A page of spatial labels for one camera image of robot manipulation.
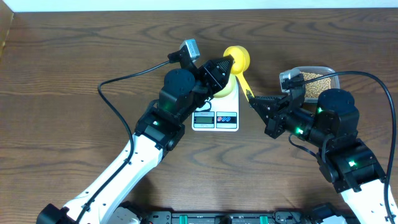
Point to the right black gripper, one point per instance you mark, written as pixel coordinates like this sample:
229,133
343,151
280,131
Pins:
273,118

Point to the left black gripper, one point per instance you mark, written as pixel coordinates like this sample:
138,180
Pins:
213,83

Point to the yellow measuring scoop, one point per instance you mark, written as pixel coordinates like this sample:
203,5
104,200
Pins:
241,63

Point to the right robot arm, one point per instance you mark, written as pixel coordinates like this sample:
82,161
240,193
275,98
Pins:
344,160

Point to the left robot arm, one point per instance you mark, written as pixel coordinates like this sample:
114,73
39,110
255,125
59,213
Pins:
157,132

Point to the pale yellow bowl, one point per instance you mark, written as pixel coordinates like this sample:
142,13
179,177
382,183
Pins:
229,88

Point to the white digital kitchen scale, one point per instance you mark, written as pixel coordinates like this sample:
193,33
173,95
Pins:
218,114

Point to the clear plastic soybean container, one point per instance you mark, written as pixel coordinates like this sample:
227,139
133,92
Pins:
313,89

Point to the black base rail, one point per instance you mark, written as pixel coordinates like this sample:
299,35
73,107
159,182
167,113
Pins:
128,213

